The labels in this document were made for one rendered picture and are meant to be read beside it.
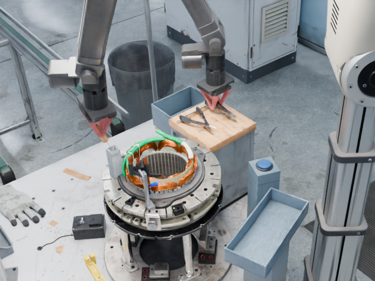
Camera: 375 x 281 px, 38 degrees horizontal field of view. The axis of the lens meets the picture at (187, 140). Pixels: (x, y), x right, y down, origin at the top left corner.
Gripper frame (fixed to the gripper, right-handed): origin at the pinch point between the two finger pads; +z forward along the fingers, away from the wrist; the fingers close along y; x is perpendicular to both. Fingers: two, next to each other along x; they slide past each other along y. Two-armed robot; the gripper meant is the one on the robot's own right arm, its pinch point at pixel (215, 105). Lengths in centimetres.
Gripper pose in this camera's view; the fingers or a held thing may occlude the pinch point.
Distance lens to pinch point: 173.4
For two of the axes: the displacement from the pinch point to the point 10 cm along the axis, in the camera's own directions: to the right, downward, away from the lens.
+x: 6.4, 4.7, -6.1
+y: -7.7, 4.3, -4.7
